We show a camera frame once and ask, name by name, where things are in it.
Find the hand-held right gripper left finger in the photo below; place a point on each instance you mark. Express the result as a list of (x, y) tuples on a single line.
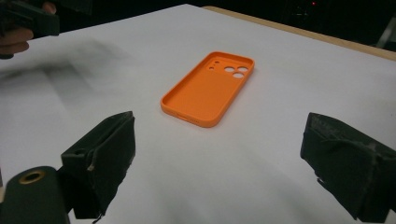
[(102, 155)]

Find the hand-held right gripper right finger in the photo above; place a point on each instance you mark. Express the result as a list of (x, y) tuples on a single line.
[(348, 161)]

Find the orange phone case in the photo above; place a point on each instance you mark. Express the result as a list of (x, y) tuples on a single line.
[(202, 96)]

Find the white metal stand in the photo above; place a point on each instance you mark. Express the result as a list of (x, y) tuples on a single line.
[(387, 32)]

